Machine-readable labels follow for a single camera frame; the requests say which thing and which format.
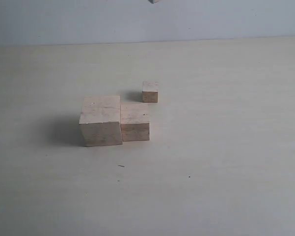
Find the second largest wooden cube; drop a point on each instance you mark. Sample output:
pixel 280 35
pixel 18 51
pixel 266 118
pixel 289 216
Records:
pixel 135 122

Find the smallest wooden cube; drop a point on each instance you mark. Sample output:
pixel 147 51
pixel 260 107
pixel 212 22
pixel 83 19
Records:
pixel 150 92

